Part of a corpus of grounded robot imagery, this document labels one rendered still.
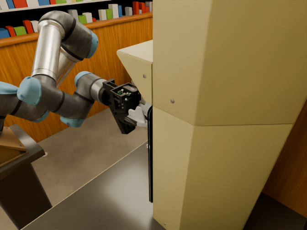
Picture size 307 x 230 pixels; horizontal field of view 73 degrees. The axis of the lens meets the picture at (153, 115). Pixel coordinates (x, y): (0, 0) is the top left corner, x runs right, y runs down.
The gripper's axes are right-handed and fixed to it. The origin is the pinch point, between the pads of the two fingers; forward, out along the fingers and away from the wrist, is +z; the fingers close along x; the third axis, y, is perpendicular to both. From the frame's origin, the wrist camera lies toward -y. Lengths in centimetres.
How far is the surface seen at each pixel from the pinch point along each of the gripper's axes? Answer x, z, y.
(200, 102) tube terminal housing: -4.0, 15.1, 15.6
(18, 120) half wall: -2, -191, -94
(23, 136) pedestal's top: -19, -76, -37
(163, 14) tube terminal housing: -4.4, 6.3, 29.1
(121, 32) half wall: 144, -192, -33
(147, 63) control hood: -4.4, 2.3, 19.6
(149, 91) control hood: -4.4, 2.8, 13.5
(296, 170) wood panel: 33, 34, -19
